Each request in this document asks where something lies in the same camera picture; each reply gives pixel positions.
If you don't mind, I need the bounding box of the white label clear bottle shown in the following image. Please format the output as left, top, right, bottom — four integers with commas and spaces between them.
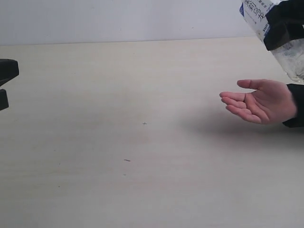
239, 0, 304, 83

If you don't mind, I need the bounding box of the black sleeved forearm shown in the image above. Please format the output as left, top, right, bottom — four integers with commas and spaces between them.
283, 84, 304, 128

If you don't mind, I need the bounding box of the person's open hand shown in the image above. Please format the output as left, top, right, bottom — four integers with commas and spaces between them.
219, 79, 297, 125

